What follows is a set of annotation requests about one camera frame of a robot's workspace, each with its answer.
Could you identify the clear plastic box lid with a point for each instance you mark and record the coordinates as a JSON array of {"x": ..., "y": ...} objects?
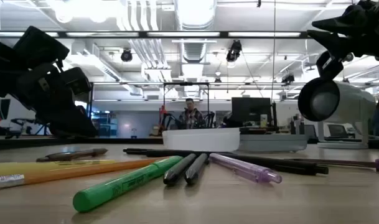
[{"x": 270, "y": 143}]

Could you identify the black overhead light bar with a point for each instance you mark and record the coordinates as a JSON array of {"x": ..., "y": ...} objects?
[{"x": 61, "y": 34}]

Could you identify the clear plastic supply box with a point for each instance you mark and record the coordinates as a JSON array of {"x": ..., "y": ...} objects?
[{"x": 201, "y": 140}]

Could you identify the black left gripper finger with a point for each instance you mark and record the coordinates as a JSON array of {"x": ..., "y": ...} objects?
[
  {"x": 78, "y": 116},
  {"x": 61, "y": 129}
]

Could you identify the orange pencil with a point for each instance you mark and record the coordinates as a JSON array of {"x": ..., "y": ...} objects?
[{"x": 83, "y": 171}]

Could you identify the translucent purple pen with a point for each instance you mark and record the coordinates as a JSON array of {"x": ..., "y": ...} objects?
[{"x": 245, "y": 169}]

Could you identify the black aluminium table frame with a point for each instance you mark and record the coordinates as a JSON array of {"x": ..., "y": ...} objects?
[{"x": 114, "y": 143}]

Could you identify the grey laptop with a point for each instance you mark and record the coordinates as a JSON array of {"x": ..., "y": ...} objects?
[{"x": 338, "y": 130}]

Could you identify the yellow highlighter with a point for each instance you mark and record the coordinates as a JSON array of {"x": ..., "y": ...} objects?
[{"x": 36, "y": 168}]

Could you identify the white security camera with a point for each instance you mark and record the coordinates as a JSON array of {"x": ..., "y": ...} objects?
[{"x": 354, "y": 102}]

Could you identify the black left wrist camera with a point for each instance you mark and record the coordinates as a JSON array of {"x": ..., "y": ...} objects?
[{"x": 41, "y": 46}]

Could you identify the black background robot arm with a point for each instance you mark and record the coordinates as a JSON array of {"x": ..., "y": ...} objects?
[{"x": 27, "y": 126}]

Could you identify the black pen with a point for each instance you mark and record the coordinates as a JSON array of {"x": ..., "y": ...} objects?
[
  {"x": 77, "y": 154},
  {"x": 152, "y": 152},
  {"x": 301, "y": 168},
  {"x": 195, "y": 169},
  {"x": 176, "y": 171}
]

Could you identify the black ceiling spotlight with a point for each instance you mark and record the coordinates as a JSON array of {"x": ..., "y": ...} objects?
[
  {"x": 126, "y": 55},
  {"x": 234, "y": 51},
  {"x": 287, "y": 78},
  {"x": 348, "y": 57}
]

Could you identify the green highlighter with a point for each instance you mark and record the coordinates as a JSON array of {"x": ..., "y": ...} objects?
[{"x": 114, "y": 186}]

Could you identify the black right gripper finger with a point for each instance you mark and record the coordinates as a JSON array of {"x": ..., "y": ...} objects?
[
  {"x": 341, "y": 40},
  {"x": 344, "y": 21}
]

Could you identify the black monitor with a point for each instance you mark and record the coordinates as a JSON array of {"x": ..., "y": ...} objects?
[{"x": 251, "y": 110}]

